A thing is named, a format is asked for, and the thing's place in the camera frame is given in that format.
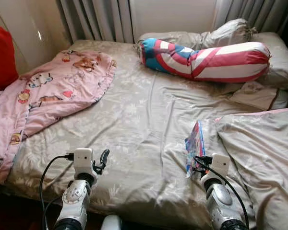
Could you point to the grey pleated curtain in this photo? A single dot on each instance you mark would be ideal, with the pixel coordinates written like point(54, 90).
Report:
point(96, 19)
point(264, 14)

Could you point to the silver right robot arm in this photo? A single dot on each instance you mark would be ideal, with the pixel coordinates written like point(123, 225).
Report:
point(223, 206)

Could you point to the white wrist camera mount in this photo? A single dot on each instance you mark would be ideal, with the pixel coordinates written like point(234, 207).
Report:
point(83, 160)
point(221, 164)

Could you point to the red white blue striped bolster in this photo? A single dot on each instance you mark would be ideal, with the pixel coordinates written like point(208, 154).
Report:
point(216, 62)

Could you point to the bright window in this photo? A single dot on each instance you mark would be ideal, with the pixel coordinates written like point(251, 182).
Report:
point(173, 17)

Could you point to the pink cartoon print blanket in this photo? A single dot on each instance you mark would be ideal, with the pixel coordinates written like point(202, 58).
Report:
point(53, 96)

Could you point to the small beige folded cloth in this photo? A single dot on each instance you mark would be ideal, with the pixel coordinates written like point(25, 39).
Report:
point(257, 95)

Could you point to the pale floral pillow pink trim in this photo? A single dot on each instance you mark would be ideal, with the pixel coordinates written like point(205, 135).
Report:
point(264, 163)

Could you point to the knotted beige cloth bundle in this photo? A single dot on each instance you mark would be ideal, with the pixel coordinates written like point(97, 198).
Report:
point(230, 33)

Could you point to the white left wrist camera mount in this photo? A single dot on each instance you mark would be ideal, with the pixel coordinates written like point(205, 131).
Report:
point(83, 160)

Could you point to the flat beige floral pillow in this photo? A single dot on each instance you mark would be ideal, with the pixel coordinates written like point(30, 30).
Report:
point(281, 62)

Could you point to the red cushion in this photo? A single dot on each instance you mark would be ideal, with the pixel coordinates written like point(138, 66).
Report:
point(2, 60)

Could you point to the glossy cream wardrobe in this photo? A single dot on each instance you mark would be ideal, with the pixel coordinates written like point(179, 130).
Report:
point(29, 28)

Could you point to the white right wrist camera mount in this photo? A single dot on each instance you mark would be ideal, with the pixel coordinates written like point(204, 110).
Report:
point(221, 164)

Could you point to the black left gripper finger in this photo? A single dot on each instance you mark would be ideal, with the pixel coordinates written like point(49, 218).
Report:
point(105, 156)

